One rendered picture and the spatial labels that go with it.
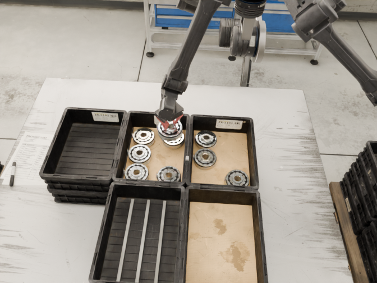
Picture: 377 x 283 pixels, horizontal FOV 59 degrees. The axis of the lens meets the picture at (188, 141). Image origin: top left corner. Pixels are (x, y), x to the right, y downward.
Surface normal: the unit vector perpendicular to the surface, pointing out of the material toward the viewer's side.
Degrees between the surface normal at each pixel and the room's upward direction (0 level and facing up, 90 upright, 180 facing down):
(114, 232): 0
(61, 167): 0
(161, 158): 0
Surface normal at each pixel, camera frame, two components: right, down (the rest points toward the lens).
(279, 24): -0.04, 0.77
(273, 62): 0.03, -0.63
